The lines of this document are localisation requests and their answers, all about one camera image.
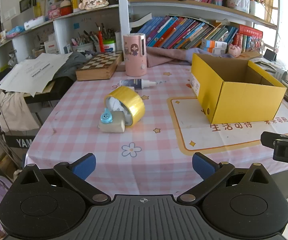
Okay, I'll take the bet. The grey cloth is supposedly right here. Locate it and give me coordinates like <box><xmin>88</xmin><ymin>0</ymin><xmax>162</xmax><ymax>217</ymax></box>
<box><xmin>52</xmin><ymin>51</ymin><xmax>102</xmax><ymax>79</ymax></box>

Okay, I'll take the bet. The stack of white papers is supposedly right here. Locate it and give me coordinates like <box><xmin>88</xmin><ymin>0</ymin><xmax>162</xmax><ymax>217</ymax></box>
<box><xmin>0</xmin><ymin>52</ymin><xmax>77</xmax><ymax>97</ymax></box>

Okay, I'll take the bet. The blue wipes pack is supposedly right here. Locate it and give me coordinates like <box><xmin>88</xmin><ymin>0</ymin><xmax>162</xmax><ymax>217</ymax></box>
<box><xmin>6</xmin><ymin>26</ymin><xmax>25</xmax><ymax>39</ymax></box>

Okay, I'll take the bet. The dark blue spray bottle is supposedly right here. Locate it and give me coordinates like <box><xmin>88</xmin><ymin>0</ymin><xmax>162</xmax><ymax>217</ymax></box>
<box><xmin>120</xmin><ymin>78</ymin><xmax>157</xmax><ymax>90</ymax></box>

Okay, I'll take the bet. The pile of papers and booklets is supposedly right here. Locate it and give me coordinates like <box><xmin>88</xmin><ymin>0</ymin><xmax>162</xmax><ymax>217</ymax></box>
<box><xmin>253</xmin><ymin>57</ymin><xmax>288</xmax><ymax>105</ymax></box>

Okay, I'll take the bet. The orange blue white carton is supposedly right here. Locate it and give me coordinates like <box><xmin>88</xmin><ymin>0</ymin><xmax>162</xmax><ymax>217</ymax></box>
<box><xmin>199</xmin><ymin>45</ymin><xmax>226</xmax><ymax>53</ymax></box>
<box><xmin>201</xmin><ymin>39</ymin><xmax>228</xmax><ymax>48</ymax></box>

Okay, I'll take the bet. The pink pig plush toy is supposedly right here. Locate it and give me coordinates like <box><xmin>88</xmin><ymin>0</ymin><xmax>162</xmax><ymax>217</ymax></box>
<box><xmin>229</xmin><ymin>43</ymin><xmax>243</xmax><ymax>57</ymax></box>

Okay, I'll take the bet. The white bookshelf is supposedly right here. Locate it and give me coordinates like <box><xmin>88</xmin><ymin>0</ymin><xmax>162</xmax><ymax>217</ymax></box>
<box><xmin>0</xmin><ymin>0</ymin><xmax>282</xmax><ymax>75</ymax></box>

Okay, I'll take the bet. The yellow tape roll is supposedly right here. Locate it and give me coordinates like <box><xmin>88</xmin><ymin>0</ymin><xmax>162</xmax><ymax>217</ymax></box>
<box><xmin>104</xmin><ymin>86</ymin><xmax>146</xmax><ymax>127</ymax></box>

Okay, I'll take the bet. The bunch of pens and brushes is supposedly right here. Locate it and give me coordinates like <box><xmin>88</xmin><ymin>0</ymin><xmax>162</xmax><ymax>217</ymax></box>
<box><xmin>70</xmin><ymin>22</ymin><xmax>117</xmax><ymax>46</ymax></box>

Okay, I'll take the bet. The brown cardboard sheet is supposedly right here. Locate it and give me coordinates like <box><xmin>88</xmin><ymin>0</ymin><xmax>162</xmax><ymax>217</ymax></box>
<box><xmin>239</xmin><ymin>51</ymin><xmax>263</xmax><ymax>60</ymax></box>

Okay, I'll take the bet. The clear pen organizer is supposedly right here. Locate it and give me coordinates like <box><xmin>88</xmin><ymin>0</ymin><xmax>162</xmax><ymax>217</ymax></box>
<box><xmin>227</xmin><ymin>0</ymin><xmax>251</xmax><ymax>13</ymax></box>

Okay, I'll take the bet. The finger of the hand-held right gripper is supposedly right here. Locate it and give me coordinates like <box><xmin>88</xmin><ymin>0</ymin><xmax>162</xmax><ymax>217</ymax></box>
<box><xmin>260</xmin><ymin>131</ymin><xmax>288</xmax><ymax>148</ymax></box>

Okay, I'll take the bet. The small pink box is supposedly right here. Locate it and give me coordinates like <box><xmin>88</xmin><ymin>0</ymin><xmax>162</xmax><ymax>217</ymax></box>
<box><xmin>47</xmin><ymin>7</ymin><xmax>60</xmax><ymax>20</ymax></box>

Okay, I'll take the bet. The white storage container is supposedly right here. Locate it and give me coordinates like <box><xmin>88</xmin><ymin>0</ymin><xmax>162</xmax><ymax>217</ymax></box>
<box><xmin>249</xmin><ymin>0</ymin><xmax>266</xmax><ymax>17</ymax></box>

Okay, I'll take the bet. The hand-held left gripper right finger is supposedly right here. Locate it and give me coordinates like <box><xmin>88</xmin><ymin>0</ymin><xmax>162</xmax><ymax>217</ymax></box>
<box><xmin>176</xmin><ymin>152</ymin><xmax>278</xmax><ymax>204</ymax></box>

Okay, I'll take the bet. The yellow cardboard box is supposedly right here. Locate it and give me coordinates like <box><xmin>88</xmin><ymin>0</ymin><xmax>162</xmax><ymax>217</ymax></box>
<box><xmin>190</xmin><ymin>53</ymin><xmax>287</xmax><ymax>125</ymax></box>

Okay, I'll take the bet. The row of colourful books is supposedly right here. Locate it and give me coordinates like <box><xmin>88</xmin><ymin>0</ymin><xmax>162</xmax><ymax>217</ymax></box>
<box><xmin>134</xmin><ymin>16</ymin><xmax>265</xmax><ymax>53</ymax></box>

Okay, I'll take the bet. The white wall switch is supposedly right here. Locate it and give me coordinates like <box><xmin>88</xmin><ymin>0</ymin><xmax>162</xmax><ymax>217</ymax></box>
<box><xmin>3</xmin><ymin>9</ymin><xmax>17</xmax><ymax>19</ymax></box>

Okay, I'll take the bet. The pink cartoon cylinder container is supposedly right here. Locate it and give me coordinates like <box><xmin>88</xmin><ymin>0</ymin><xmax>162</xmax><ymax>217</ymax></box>
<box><xmin>123</xmin><ymin>33</ymin><xmax>147</xmax><ymax>77</ymax></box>

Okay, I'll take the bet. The white hanging garment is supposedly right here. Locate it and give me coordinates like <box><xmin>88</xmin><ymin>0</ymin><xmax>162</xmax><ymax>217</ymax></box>
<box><xmin>0</xmin><ymin>89</ymin><xmax>40</xmax><ymax>133</ymax></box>

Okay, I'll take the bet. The red and white jar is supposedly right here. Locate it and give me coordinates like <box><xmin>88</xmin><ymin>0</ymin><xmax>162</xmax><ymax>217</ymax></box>
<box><xmin>60</xmin><ymin>0</ymin><xmax>72</xmax><ymax>16</ymax></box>

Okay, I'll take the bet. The lavender cloth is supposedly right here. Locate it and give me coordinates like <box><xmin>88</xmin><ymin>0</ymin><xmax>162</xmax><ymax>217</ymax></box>
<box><xmin>188</xmin><ymin>47</ymin><xmax>236</xmax><ymax>62</ymax></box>

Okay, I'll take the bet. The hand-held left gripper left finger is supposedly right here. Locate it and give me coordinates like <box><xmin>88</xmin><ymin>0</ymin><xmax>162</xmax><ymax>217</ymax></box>
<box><xmin>10</xmin><ymin>153</ymin><xmax>111</xmax><ymax>204</ymax></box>

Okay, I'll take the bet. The black picture frame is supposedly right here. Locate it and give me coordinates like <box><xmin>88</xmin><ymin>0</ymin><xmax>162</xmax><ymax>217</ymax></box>
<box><xmin>19</xmin><ymin>0</ymin><xmax>37</xmax><ymax>13</ymax></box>

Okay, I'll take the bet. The wooden chessboard box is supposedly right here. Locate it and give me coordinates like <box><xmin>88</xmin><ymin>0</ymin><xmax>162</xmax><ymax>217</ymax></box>
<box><xmin>75</xmin><ymin>51</ymin><xmax>123</xmax><ymax>81</ymax></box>

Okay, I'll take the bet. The small blue teardrop toy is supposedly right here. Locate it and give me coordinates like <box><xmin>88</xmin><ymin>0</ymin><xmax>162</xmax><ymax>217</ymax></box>
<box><xmin>100</xmin><ymin>108</ymin><xmax>113</xmax><ymax>124</ymax></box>

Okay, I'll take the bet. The green lidded jar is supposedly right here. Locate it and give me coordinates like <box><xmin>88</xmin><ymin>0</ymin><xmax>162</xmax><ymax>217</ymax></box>
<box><xmin>103</xmin><ymin>39</ymin><xmax>116</xmax><ymax>53</ymax></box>

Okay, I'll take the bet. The cream cloth pouch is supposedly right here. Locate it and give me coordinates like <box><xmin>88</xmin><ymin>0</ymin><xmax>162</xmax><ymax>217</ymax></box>
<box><xmin>98</xmin><ymin>111</ymin><xmax>126</xmax><ymax>133</ymax></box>

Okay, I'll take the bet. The white box with red label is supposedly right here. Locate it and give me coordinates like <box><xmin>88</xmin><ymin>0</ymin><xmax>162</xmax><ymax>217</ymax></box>
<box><xmin>44</xmin><ymin>40</ymin><xmax>59</xmax><ymax>54</ymax></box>

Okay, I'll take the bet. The black bar with white letters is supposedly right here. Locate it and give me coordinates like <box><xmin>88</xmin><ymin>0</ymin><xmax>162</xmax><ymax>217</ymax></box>
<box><xmin>4</xmin><ymin>133</ymin><xmax>35</xmax><ymax>150</ymax></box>

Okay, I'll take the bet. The mauve cloth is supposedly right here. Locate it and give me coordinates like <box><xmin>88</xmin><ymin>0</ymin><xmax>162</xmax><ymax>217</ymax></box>
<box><xmin>146</xmin><ymin>47</ymin><xmax>197</xmax><ymax>68</ymax></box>

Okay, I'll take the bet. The pink checked tablecloth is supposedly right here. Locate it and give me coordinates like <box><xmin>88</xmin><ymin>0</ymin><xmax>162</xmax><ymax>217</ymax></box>
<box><xmin>25</xmin><ymin>52</ymin><xmax>288</xmax><ymax>198</ymax></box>

